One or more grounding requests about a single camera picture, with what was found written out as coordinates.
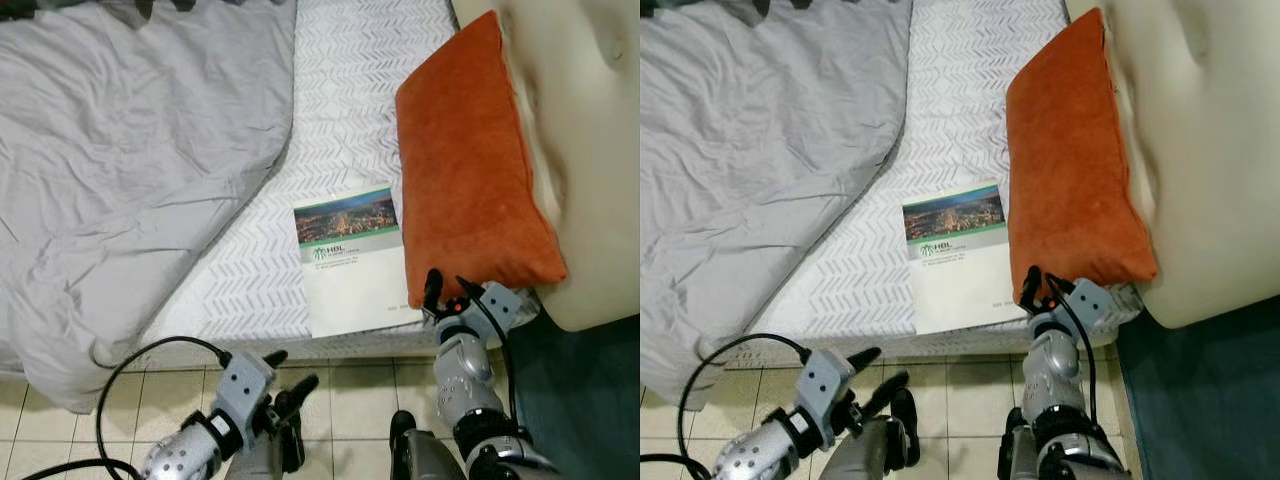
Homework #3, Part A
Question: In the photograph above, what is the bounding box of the white book with city photo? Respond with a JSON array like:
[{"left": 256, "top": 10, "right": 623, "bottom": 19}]
[
  {"left": 901, "top": 179, "right": 1032, "bottom": 337},
  {"left": 293, "top": 186, "right": 427, "bottom": 340}
]

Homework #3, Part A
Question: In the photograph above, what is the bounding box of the orange velvet pillow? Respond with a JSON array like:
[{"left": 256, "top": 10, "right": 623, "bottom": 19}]
[
  {"left": 394, "top": 9, "right": 569, "bottom": 310},
  {"left": 1005, "top": 7, "right": 1162, "bottom": 305}
]

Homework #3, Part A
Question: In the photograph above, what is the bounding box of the grey robot left leg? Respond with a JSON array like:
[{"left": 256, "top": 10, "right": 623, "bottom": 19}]
[
  {"left": 224, "top": 400, "right": 307, "bottom": 480},
  {"left": 820, "top": 387, "right": 922, "bottom": 480}
]

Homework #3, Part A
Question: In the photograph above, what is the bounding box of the grey robot leg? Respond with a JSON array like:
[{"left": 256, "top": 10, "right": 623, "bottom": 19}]
[
  {"left": 389, "top": 409, "right": 473, "bottom": 480},
  {"left": 224, "top": 400, "right": 307, "bottom": 480},
  {"left": 820, "top": 387, "right": 922, "bottom": 480},
  {"left": 997, "top": 404, "right": 1053, "bottom": 480}
]

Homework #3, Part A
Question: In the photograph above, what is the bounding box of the grey robot right leg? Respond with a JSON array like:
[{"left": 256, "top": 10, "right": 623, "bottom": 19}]
[
  {"left": 389, "top": 409, "right": 473, "bottom": 480},
  {"left": 997, "top": 404, "right": 1053, "bottom": 480}
]

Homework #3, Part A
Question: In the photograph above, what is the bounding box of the cream tufted headboard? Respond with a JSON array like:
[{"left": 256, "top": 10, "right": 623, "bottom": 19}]
[
  {"left": 450, "top": 0, "right": 641, "bottom": 334},
  {"left": 1064, "top": 0, "right": 1280, "bottom": 330}
]

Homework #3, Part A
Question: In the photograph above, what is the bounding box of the mattress with white patterned sheet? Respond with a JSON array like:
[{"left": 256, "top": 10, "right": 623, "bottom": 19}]
[
  {"left": 95, "top": 0, "right": 563, "bottom": 363},
  {"left": 745, "top": 0, "right": 1167, "bottom": 360}
]

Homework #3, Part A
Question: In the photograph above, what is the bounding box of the grey wrinkled blanket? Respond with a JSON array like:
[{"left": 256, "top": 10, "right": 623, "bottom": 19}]
[
  {"left": 0, "top": 0, "right": 299, "bottom": 415},
  {"left": 640, "top": 0, "right": 914, "bottom": 412}
]

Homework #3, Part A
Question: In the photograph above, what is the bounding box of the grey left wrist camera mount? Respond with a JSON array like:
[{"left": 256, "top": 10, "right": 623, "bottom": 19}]
[
  {"left": 212, "top": 349, "right": 277, "bottom": 427},
  {"left": 794, "top": 347, "right": 857, "bottom": 427}
]

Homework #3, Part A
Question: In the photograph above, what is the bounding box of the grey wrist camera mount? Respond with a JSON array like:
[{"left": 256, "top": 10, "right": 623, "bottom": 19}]
[
  {"left": 468, "top": 282, "right": 542, "bottom": 338},
  {"left": 1064, "top": 277, "right": 1142, "bottom": 328},
  {"left": 794, "top": 347, "right": 857, "bottom": 427},
  {"left": 212, "top": 349, "right": 277, "bottom": 427}
]

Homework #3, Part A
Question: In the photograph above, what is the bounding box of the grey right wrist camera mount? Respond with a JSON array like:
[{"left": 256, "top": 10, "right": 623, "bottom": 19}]
[
  {"left": 468, "top": 282, "right": 542, "bottom": 338},
  {"left": 1064, "top": 277, "right": 1142, "bottom": 328}
]

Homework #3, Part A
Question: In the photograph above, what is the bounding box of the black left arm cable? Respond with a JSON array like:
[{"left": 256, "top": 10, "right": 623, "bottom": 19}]
[
  {"left": 640, "top": 332, "right": 812, "bottom": 480},
  {"left": 20, "top": 335, "right": 234, "bottom": 480}
]

